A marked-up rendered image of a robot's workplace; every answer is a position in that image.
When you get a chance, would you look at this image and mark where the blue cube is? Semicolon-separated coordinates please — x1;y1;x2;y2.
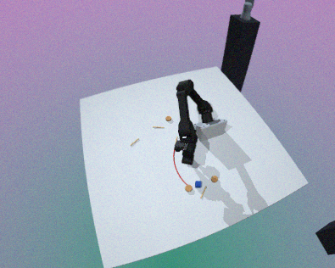
195;181;202;188

